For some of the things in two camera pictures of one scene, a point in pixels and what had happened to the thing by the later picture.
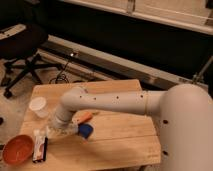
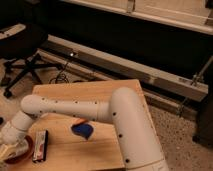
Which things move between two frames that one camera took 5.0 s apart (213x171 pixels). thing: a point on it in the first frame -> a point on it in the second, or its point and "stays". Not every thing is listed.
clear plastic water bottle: x=66 y=131 -> x=16 y=149
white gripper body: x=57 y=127 -> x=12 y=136
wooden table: x=119 y=141 stays
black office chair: x=23 y=41 stays
